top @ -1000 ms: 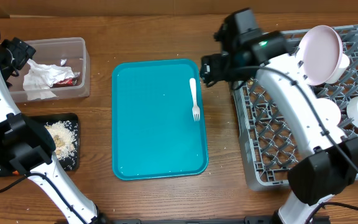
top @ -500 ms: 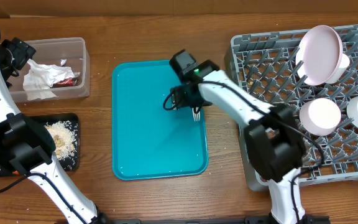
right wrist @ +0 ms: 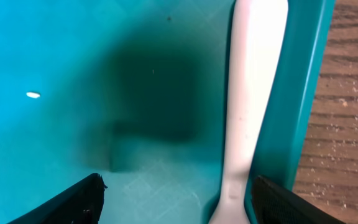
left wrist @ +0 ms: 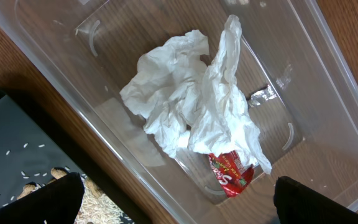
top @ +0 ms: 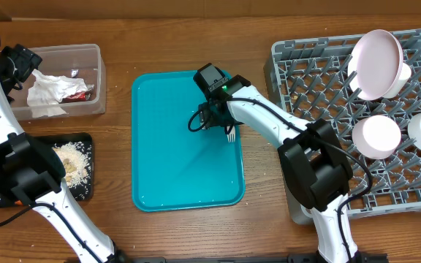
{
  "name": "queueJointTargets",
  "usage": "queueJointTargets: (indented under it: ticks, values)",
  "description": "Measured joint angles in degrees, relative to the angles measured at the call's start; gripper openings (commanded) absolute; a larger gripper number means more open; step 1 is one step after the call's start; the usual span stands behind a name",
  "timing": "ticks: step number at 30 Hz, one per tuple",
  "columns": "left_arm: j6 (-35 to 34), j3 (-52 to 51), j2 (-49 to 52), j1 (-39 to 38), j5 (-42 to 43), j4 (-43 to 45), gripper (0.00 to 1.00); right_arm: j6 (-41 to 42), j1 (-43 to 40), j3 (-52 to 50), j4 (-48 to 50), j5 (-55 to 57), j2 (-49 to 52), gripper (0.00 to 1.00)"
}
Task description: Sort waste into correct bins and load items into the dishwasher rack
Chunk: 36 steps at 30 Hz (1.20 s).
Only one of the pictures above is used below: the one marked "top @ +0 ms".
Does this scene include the white plastic fork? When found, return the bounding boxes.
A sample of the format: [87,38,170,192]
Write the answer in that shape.
[225,125,235,143]

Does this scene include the small white napkin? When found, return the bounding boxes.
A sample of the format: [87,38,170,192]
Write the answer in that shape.
[30,104,67,118]

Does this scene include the red snack wrapper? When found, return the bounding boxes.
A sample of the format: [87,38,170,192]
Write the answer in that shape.
[61,69,95,103]

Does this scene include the pink bowl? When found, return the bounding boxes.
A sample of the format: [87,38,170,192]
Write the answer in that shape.
[352,115,401,159]

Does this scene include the pink plate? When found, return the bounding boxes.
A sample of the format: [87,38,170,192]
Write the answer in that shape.
[347,29,405,101]

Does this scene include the white paper cup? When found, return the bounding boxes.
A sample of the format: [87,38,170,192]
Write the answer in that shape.
[383,63,411,99]

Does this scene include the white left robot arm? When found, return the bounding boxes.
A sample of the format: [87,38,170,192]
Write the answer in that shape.
[0,47,122,262]

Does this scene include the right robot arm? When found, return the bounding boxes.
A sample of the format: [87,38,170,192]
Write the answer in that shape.
[193,64,368,262]

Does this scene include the grey dishwasher rack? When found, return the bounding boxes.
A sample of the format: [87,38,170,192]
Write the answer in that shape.
[264,28,421,218]

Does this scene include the black food waste tray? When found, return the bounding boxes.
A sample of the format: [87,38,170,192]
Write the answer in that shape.
[0,133,93,207]

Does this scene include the clear plastic bin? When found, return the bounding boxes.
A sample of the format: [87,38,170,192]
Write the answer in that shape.
[10,44,106,121]

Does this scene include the teal serving tray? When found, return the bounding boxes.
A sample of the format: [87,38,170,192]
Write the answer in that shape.
[132,71,246,212]

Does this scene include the rice and peanuts pile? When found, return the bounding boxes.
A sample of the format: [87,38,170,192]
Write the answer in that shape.
[53,142,91,188]

